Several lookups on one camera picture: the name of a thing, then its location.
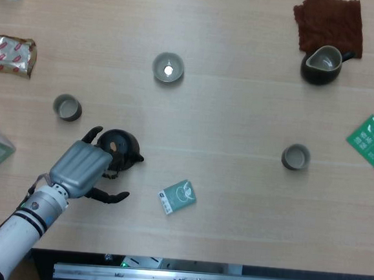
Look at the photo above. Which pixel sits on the small green tea box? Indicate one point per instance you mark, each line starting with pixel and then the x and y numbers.
pixel 177 197

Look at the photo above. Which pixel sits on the black teapot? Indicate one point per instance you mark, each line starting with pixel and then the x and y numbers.
pixel 122 141

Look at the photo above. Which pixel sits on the dark ceramic pitcher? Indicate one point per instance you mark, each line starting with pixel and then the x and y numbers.
pixel 318 75

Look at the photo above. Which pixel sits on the wide grey tea bowl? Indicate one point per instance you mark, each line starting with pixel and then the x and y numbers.
pixel 161 70

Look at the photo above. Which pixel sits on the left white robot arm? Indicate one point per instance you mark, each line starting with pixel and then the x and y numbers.
pixel 14 230

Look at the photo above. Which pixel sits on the flat green tea sachet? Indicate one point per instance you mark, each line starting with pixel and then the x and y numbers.
pixel 371 141

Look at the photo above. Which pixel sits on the small dark ceramic teacup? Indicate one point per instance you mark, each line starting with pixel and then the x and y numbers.
pixel 296 156
pixel 67 108

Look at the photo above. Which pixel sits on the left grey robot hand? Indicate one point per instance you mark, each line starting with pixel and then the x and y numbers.
pixel 77 170

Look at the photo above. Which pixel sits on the foil bag with red print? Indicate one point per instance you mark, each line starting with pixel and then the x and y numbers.
pixel 5 56

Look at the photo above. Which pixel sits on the brown cloth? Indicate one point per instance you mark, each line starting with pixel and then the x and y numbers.
pixel 329 24

